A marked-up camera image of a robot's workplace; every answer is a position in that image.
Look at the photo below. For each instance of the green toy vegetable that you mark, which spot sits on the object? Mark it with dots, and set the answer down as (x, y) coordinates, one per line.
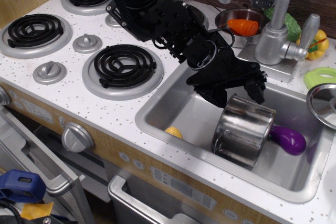
(293, 28)

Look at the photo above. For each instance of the silver toy faucet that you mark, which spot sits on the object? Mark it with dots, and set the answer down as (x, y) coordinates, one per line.
(276, 55)

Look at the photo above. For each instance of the silver stove knob upper middle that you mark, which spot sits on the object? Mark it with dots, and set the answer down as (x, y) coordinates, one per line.
(111, 22)

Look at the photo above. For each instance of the silver oven door handle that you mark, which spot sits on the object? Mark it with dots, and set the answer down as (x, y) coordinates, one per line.
(32, 155)

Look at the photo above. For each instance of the silver faucet lever handle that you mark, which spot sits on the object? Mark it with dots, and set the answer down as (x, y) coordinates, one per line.
(309, 30)

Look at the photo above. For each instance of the stainless steel pot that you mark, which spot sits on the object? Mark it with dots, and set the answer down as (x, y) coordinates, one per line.
(242, 130)

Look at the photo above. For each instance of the black coil burner far left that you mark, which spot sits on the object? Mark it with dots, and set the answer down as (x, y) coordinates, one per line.
(34, 30)

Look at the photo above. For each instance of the yellow toy bell pepper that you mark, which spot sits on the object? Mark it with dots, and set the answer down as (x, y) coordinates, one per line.
(318, 46)

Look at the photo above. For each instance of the purple toy eggplant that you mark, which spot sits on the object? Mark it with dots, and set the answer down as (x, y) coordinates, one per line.
(291, 141)

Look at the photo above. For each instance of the silver dial at left edge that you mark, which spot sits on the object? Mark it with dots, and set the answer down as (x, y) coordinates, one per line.
(4, 97)

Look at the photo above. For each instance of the yellow toy corn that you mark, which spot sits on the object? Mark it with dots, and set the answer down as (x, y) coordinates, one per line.
(174, 131)

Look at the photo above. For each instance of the silver stove knob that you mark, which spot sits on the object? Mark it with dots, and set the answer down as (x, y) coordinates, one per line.
(111, 22)
(87, 44)
(49, 73)

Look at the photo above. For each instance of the large silver oven dial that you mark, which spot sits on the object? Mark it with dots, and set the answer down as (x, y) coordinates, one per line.
(76, 139)

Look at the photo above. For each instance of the orange toy carrot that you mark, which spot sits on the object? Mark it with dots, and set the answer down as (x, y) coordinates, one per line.
(243, 27)

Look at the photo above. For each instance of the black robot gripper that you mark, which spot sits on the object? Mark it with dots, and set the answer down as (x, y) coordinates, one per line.
(217, 69)

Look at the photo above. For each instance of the small steel saucepan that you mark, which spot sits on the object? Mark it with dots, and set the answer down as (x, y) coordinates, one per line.
(240, 13)

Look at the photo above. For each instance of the silver stove knob lower middle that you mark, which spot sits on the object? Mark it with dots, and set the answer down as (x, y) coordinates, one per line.
(87, 44)

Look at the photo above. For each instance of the silver dishwasher door handle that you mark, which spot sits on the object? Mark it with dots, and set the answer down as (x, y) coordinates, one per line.
(132, 210)

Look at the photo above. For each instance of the yellow cloth piece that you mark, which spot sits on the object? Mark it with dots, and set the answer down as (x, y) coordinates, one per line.
(36, 210)

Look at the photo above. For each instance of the steel bowl at right edge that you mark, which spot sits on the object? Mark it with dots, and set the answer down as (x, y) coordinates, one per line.
(321, 102)

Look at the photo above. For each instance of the silver stove knob bottom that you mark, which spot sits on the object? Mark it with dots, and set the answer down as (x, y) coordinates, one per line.
(49, 73)

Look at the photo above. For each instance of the steel pot lid on burner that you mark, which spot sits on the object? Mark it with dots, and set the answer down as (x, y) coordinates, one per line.
(199, 15)

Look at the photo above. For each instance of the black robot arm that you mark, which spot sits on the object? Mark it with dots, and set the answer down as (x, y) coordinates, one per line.
(171, 25)

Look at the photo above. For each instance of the grey sink basin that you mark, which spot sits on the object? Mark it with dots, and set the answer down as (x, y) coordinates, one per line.
(292, 178)

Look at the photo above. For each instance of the black coil burner front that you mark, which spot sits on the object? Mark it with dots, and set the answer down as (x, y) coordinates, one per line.
(124, 66)

